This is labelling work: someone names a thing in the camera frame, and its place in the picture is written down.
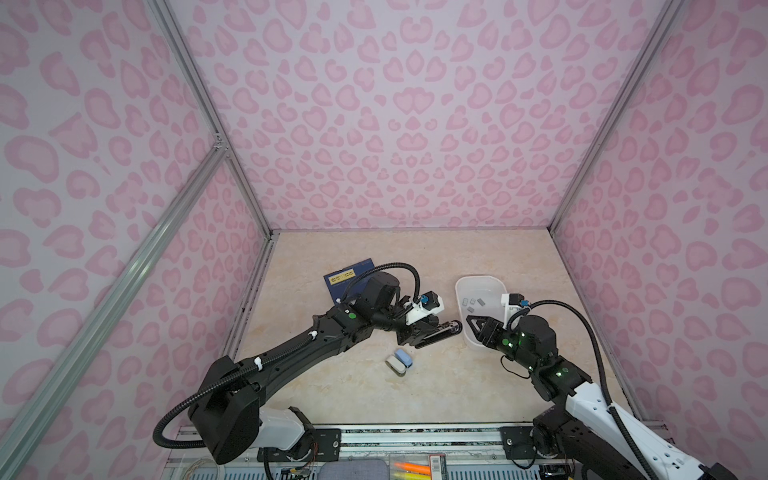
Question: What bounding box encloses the yellow marker pen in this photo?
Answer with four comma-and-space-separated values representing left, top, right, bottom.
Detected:
393, 471, 431, 480

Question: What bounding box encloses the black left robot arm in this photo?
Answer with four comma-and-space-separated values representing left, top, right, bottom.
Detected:
152, 262, 462, 465

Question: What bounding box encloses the blue book yellow label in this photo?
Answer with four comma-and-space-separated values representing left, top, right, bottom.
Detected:
323, 258, 374, 304

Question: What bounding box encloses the white plastic tray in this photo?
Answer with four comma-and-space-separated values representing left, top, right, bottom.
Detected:
455, 275, 509, 351

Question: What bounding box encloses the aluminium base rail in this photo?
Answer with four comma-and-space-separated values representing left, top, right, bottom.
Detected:
161, 421, 691, 480

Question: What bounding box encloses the grey white mini stapler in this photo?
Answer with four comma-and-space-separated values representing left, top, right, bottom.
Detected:
385, 355, 408, 377

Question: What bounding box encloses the light blue mini stapler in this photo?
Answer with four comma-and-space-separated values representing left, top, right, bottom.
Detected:
394, 349, 413, 369

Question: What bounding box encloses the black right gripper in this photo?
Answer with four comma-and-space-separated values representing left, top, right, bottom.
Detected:
463, 316, 540, 374

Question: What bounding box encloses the black long stapler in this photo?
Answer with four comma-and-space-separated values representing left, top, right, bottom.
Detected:
414, 320, 463, 349

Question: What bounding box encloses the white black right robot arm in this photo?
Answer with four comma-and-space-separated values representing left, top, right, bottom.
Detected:
466, 302, 735, 479

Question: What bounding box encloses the grey foam pad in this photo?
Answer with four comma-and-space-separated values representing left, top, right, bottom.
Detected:
317, 459, 390, 480

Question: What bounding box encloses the orange marker pen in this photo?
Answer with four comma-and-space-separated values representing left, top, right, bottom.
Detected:
393, 462, 431, 476

